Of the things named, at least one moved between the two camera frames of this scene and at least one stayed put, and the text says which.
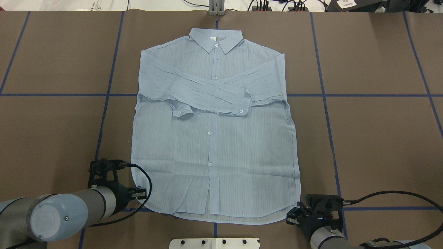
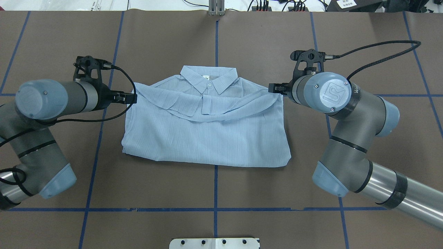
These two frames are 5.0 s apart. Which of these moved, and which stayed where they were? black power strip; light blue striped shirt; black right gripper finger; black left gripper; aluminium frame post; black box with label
Moved: light blue striped shirt; black left gripper; black right gripper finger
Stayed: black box with label; aluminium frame post; black power strip
